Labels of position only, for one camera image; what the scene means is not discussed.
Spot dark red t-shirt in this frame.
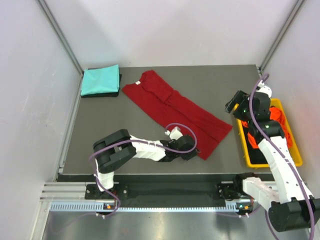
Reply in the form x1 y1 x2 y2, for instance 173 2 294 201
122 70 232 160

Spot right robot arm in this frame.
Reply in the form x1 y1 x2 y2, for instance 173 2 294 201
225 90 320 237

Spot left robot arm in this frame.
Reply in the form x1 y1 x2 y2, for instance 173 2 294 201
93 126 200 199

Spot orange t-shirt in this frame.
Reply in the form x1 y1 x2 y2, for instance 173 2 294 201
247 106 293 149

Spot yellow plastic bin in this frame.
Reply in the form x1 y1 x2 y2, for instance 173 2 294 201
236 98 303 169

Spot black garment in bin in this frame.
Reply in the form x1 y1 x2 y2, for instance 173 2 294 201
241 121 267 165

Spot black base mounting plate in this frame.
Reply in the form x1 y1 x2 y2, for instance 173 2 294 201
84 174 241 208

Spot folded teal t-shirt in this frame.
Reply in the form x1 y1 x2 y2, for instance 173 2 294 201
81 64 120 95

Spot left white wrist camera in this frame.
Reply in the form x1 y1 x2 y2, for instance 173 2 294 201
164 126 183 140

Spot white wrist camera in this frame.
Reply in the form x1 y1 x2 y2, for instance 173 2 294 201
256 83 272 98
164 126 183 140

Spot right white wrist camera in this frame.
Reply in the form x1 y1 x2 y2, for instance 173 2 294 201
256 83 272 98

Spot grey slotted cable duct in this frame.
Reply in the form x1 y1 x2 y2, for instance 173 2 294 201
50 201 253 213

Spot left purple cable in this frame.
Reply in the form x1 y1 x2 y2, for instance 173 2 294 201
89 122 198 216

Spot aluminium frame rail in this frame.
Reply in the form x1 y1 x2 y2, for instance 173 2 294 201
40 182 87 201

